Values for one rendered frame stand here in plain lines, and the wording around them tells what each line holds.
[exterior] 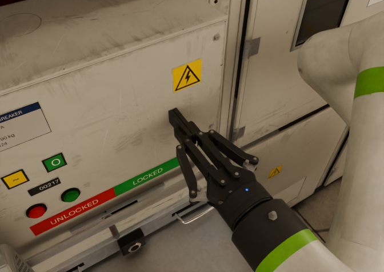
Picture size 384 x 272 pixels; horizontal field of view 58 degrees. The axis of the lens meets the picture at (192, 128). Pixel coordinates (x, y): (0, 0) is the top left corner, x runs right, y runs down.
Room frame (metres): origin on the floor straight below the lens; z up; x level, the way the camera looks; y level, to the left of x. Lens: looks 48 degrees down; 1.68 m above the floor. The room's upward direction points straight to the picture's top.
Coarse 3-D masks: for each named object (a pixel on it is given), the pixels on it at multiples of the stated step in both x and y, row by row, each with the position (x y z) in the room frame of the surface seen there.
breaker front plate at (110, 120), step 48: (144, 48) 0.42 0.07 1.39; (192, 48) 0.46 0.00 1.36; (0, 96) 0.31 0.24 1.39; (48, 96) 0.34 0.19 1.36; (96, 96) 0.37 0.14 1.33; (144, 96) 0.41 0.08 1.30; (192, 96) 0.46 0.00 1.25; (48, 144) 0.33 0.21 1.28; (96, 144) 0.36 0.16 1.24; (144, 144) 0.41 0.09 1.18; (0, 192) 0.28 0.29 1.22; (48, 192) 0.31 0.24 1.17; (96, 192) 0.35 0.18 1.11; (144, 192) 0.39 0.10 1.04; (0, 240) 0.26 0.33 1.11; (48, 240) 0.29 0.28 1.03; (96, 240) 0.33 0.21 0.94
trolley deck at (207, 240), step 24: (216, 168) 0.59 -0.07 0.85; (192, 216) 0.44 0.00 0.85; (216, 216) 0.44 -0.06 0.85; (168, 240) 0.37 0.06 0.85; (192, 240) 0.37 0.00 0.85; (216, 240) 0.37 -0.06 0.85; (96, 264) 0.31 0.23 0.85; (120, 264) 0.31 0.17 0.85; (144, 264) 0.31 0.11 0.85; (168, 264) 0.31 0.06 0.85; (192, 264) 0.31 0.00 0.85; (216, 264) 0.31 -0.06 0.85; (240, 264) 0.31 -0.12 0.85
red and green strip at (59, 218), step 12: (156, 168) 0.41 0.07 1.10; (168, 168) 0.43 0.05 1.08; (132, 180) 0.39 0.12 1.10; (144, 180) 0.40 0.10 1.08; (108, 192) 0.36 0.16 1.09; (120, 192) 0.37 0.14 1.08; (84, 204) 0.33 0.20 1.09; (96, 204) 0.34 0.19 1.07; (60, 216) 0.31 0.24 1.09; (72, 216) 0.32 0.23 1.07; (36, 228) 0.29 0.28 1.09; (48, 228) 0.29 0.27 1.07
